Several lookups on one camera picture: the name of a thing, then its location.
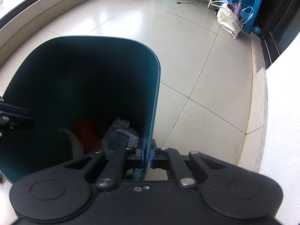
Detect dark teal plastic trash bin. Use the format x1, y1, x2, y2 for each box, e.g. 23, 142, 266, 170
1, 36, 161, 183

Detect red trash in bin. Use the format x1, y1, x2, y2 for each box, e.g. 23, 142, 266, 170
75, 120, 103, 154

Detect crumpled printed snack wrapper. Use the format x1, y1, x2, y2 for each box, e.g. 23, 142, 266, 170
102, 118, 139, 155

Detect white green foam net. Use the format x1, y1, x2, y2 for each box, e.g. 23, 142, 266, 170
59, 127, 84, 159

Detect small blue ball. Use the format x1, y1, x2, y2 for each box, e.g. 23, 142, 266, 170
253, 26, 261, 36

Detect white canvas tote bag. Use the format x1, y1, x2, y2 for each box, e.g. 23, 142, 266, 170
211, 0, 254, 39

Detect blue plastic stool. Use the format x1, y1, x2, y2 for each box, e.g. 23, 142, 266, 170
220, 0, 263, 34

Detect dark sliding door frame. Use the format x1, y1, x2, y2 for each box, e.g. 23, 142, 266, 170
256, 0, 299, 69

